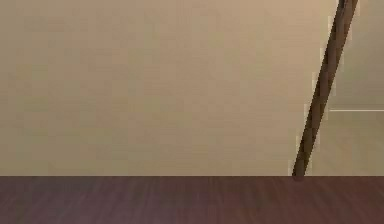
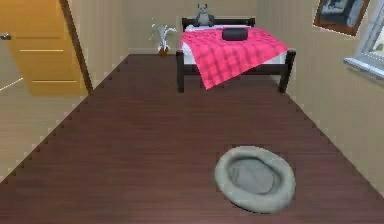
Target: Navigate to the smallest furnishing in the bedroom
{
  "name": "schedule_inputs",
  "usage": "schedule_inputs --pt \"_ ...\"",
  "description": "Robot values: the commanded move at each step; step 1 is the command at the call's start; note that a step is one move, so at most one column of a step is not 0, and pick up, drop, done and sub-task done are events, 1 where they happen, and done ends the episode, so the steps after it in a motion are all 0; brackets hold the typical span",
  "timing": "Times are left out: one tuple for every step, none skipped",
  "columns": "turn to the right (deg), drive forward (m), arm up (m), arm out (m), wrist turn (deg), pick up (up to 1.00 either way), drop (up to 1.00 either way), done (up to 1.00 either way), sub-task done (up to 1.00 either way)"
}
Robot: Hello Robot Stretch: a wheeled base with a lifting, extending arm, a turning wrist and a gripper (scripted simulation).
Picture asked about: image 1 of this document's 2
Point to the brown wooden furniture leg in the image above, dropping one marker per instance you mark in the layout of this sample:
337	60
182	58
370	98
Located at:
325	86

